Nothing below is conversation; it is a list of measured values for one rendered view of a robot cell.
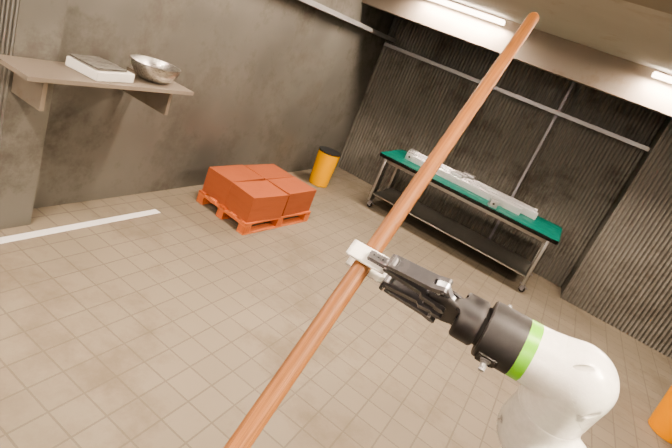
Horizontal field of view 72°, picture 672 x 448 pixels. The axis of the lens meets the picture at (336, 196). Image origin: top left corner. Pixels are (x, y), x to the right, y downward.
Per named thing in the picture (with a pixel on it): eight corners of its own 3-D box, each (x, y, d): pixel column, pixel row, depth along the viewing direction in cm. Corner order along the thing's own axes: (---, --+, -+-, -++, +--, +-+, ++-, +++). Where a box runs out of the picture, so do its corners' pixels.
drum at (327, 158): (314, 177, 763) (327, 145, 745) (332, 187, 750) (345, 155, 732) (302, 179, 730) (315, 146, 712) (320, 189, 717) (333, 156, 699)
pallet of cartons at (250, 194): (250, 241, 487) (263, 205, 473) (190, 201, 518) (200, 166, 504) (310, 220, 595) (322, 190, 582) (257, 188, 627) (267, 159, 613)
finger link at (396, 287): (450, 296, 74) (450, 300, 76) (389, 268, 80) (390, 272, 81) (440, 316, 73) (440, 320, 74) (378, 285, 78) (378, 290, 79)
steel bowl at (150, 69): (155, 74, 407) (159, 57, 402) (186, 91, 392) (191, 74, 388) (115, 69, 373) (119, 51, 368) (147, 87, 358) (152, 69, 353)
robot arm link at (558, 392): (635, 350, 67) (638, 404, 58) (589, 403, 73) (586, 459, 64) (539, 300, 71) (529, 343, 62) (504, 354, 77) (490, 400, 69)
